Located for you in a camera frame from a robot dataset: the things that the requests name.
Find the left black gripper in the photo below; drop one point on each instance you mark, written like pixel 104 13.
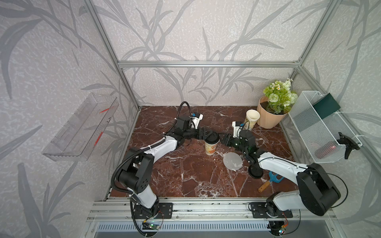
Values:
pixel 202 135

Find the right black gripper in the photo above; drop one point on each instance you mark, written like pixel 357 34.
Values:
pixel 228 139

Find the black plastic cup lid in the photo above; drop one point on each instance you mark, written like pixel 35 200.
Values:
pixel 213 138

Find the printed paper cup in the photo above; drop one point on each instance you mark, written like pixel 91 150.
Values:
pixel 210 149
pixel 252 116

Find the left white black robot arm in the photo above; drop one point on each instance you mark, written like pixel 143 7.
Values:
pixel 133 175

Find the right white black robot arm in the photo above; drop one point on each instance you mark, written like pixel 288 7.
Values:
pixel 316 191

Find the pink flower pot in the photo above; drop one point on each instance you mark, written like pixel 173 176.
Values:
pixel 268 120

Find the green white artificial flowers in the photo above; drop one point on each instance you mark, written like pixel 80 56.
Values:
pixel 280 97

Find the dark green card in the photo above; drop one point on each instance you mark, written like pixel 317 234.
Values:
pixel 326 106

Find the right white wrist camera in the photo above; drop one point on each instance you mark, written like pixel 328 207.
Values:
pixel 237 127

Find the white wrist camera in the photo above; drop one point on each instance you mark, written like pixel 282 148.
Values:
pixel 195 119
pixel 237 127

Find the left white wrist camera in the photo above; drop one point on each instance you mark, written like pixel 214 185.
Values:
pixel 195 119

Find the blue garden fork wooden handle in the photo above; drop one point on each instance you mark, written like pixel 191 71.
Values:
pixel 273 177

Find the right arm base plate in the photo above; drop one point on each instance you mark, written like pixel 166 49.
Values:
pixel 266 210

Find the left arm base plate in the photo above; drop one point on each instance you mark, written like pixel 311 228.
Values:
pixel 163 209

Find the white wire mesh basket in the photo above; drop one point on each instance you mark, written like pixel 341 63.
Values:
pixel 320 136

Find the clear acrylic wall shelf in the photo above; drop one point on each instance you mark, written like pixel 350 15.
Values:
pixel 79 136

